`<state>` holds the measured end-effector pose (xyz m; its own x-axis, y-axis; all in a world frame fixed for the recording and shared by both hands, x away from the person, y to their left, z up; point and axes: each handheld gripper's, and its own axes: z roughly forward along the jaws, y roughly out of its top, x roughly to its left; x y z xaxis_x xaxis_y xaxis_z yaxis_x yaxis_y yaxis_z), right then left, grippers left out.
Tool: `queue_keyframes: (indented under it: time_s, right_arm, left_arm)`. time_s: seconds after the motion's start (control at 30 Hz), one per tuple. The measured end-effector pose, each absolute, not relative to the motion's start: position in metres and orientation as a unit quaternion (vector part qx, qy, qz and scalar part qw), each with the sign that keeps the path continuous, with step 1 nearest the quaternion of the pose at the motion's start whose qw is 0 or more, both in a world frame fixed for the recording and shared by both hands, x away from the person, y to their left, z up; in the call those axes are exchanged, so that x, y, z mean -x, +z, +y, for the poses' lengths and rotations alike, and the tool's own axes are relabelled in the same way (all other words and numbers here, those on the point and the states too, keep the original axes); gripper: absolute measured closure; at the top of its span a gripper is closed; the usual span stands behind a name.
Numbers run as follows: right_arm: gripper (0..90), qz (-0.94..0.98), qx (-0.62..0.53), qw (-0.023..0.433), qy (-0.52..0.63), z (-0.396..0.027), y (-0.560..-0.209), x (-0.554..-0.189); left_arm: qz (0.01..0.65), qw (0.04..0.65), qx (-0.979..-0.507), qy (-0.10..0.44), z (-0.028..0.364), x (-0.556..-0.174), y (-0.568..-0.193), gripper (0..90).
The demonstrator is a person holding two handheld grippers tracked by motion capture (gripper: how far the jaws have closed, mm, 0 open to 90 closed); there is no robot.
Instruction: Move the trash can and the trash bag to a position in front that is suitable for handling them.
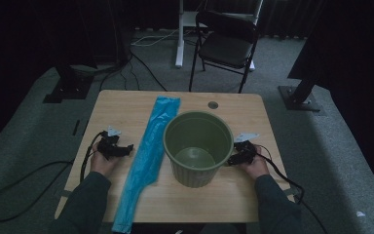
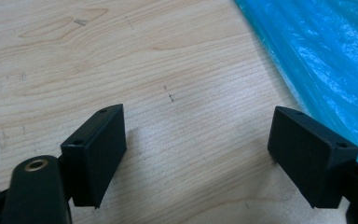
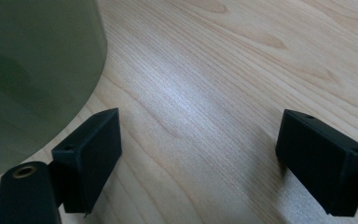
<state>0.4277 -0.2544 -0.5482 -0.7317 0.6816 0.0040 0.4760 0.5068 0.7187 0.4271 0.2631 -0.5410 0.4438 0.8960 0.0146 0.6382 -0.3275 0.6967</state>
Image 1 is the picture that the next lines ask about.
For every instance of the green ribbed bin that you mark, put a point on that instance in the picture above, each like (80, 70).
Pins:
(194, 175)

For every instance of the person's left hand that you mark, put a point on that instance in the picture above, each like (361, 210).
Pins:
(102, 164)

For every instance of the black folding chair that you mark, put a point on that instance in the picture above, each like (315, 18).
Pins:
(225, 48)

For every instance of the person's right hand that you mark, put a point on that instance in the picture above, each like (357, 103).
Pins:
(256, 167)

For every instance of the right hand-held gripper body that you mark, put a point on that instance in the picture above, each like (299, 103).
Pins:
(245, 152)

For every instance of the black stand with square base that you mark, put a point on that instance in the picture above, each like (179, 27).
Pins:
(298, 99)

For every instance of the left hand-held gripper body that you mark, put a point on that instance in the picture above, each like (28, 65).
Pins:
(107, 148)

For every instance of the blue plastic bag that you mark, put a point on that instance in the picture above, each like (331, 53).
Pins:
(152, 152)

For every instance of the dark curtain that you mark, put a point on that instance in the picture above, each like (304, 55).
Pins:
(347, 42)

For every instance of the small white paper scrap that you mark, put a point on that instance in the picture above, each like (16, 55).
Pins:
(360, 214)

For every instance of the black stand base plate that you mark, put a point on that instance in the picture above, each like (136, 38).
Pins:
(69, 87)

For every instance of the grey tape strip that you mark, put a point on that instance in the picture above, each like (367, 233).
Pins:
(64, 193)
(290, 191)

